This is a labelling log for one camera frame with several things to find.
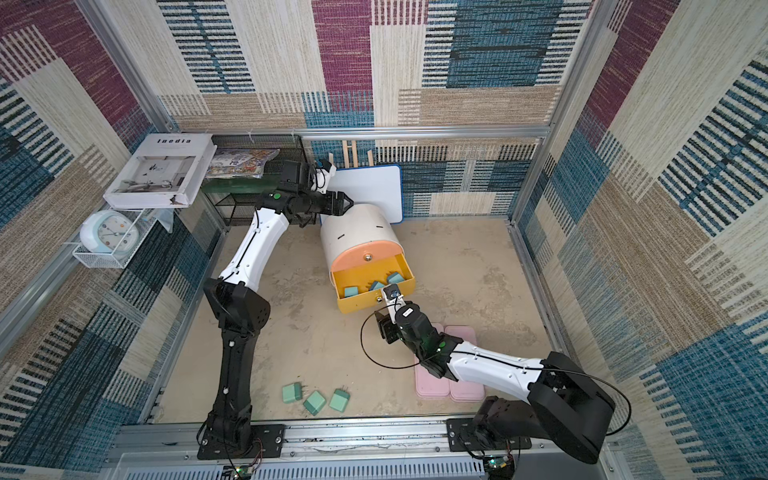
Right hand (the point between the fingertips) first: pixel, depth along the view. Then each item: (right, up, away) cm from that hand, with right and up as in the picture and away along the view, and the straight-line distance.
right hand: (385, 305), depth 83 cm
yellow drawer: (-7, +5, +6) cm, 11 cm away
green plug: (-24, -22, -4) cm, 33 cm away
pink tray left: (+11, -20, -4) cm, 23 cm away
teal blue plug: (+3, +7, +6) cm, 10 cm away
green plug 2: (-18, -24, -5) cm, 31 cm away
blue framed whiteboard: (-3, +37, +21) cm, 43 cm away
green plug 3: (-12, -23, -5) cm, 27 cm away
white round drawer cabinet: (-7, +23, +4) cm, 24 cm away
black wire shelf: (-57, +34, +32) cm, 73 cm away
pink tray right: (+20, -21, -5) cm, 30 cm away
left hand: (-13, +31, +7) cm, 34 cm away
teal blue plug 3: (-10, +3, +4) cm, 11 cm away
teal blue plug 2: (-3, +5, +4) cm, 7 cm away
